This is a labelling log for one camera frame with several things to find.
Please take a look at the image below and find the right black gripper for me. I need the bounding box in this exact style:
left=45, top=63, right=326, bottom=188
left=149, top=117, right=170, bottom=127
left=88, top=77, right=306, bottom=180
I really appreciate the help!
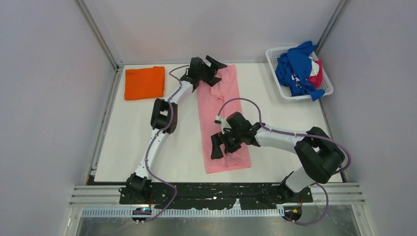
left=211, top=128, right=243, bottom=160

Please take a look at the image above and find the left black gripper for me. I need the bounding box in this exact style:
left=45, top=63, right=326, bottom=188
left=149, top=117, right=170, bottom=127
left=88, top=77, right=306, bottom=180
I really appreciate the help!
left=197, top=57, right=226, bottom=87

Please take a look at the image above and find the pink t shirt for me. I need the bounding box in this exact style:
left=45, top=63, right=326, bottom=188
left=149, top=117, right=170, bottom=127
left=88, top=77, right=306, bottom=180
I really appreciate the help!
left=196, top=64, right=252, bottom=175

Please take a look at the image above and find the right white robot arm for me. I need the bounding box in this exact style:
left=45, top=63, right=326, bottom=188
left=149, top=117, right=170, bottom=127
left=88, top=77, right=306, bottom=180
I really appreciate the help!
left=210, top=112, right=345, bottom=203

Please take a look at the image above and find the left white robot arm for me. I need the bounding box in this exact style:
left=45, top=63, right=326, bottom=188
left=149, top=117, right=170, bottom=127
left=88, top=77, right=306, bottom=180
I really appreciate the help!
left=119, top=56, right=228, bottom=204

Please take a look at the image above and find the folded orange t shirt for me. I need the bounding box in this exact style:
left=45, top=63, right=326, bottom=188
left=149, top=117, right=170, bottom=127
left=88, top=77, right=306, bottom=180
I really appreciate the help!
left=124, top=66, right=165, bottom=101

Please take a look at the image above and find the blue t shirt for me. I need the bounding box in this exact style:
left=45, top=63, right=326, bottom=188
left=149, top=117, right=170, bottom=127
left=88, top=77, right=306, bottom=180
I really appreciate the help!
left=275, top=41, right=325, bottom=101

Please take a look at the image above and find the red white t shirt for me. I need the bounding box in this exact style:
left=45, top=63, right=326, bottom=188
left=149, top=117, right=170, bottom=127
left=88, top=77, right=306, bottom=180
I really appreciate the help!
left=307, top=58, right=323, bottom=89

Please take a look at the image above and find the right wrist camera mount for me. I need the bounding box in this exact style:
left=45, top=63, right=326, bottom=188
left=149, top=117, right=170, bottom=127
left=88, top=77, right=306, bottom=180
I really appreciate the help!
left=214, top=115, right=231, bottom=134

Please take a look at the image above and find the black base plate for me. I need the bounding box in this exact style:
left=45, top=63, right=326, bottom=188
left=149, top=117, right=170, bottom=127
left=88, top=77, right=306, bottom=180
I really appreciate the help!
left=119, top=182, right=313, bottom=210

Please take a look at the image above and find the white slotted cable duct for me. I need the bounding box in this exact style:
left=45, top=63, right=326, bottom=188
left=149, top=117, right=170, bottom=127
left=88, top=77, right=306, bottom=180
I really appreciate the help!
left=81, top=206, right=284, bottom=218

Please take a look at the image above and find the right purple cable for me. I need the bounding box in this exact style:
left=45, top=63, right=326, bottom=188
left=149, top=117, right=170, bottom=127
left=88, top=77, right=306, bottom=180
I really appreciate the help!
left=216, top=97, right=353, bottom=227

